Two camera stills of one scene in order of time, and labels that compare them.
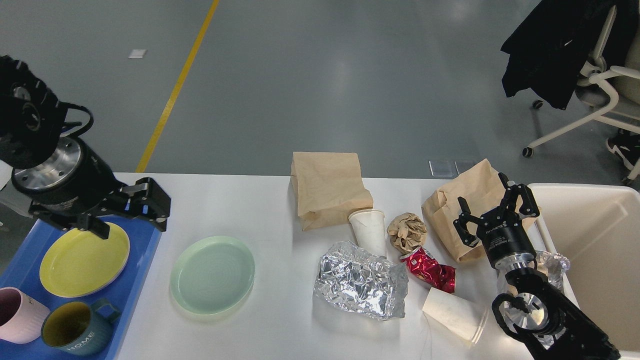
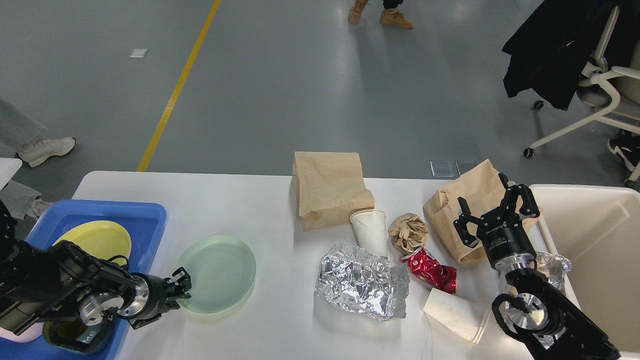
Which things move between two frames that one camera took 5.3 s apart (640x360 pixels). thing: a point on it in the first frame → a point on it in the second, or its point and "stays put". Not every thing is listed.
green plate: [213, 275] stays put
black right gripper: [502, 233] stays put
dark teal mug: [78, 328] stays put
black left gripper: [77, 185] → [145, 300]
